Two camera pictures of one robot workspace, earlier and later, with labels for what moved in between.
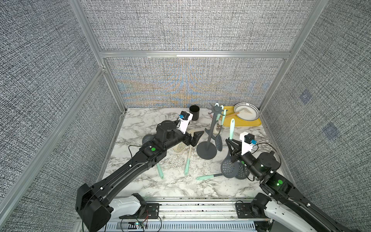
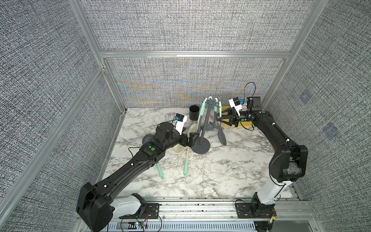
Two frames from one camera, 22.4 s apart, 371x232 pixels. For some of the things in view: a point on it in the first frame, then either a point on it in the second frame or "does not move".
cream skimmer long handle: (216, 126) -> (194, 127)
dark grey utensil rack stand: (207, 150) -> (202, 145)
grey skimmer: (229, 169) -> (221, 134)
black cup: (194, 109) does not move
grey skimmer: (230, 168) -> (214, 124)
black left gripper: (193, 142) does not move
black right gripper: (236, 156) -> (234, 120)
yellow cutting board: (230, 109) does not move
